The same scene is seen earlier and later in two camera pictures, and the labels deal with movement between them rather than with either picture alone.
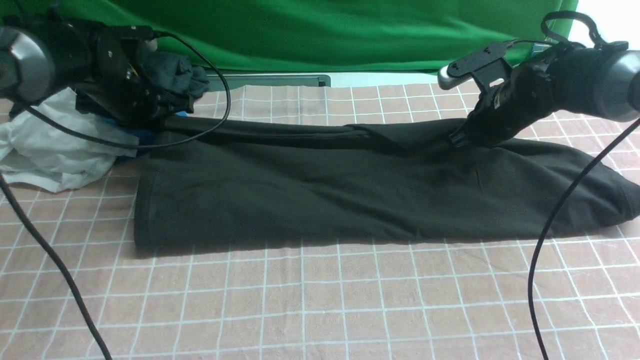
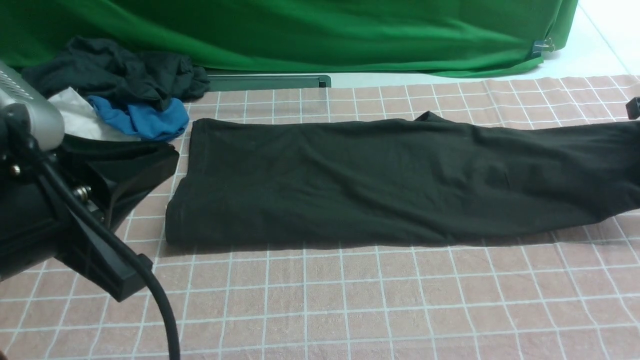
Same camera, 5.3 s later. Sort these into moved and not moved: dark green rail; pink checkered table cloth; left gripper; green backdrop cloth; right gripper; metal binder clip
Moved: right gripper; left gripper
Not moved: dark green rail; green backdrop cloth; metal binder clip; pink checkered table cloth
